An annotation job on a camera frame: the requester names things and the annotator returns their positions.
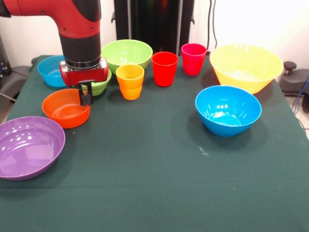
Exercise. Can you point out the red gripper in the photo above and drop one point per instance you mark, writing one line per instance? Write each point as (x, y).
(84, 75)

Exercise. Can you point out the orange plastic bowl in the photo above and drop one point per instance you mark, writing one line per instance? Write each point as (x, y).
(65, 113)

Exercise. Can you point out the purple plastic bowl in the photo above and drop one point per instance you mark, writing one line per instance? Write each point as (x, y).
(29, 149)

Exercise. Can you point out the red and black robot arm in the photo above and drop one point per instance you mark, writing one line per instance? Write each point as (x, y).
(77, 29)

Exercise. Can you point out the small green ribbed bowl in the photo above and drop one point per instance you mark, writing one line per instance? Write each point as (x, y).
(101, 87)

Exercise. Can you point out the orange plastic cup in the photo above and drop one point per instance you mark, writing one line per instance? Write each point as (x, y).
(130, 89)

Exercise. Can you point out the small blue plastic bowl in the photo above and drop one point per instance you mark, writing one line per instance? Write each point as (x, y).
(49, 72)

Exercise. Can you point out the large green plastic bowl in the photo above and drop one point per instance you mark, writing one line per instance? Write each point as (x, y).
(128, 54)

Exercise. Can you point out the grey machine base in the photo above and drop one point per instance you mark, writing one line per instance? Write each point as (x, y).
(14, 79)

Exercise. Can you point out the red plastic cup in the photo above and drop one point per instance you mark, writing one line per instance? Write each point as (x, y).
(164, 75)

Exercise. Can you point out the black equipment rack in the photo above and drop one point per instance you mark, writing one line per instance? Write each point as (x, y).
(3, 60)

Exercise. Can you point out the dark green tablecloth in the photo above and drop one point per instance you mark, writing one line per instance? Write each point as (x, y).
(154, 169)

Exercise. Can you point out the pink plastic cup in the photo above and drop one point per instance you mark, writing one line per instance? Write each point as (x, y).
(192, 65)

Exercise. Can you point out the large blue plastic bowl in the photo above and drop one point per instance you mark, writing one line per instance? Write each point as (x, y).
(227, 108)

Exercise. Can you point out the yellow plastic bowl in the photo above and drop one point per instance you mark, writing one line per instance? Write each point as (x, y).
(246, 62)

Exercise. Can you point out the grey base with black knob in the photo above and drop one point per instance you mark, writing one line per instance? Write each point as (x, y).
(294, 79)

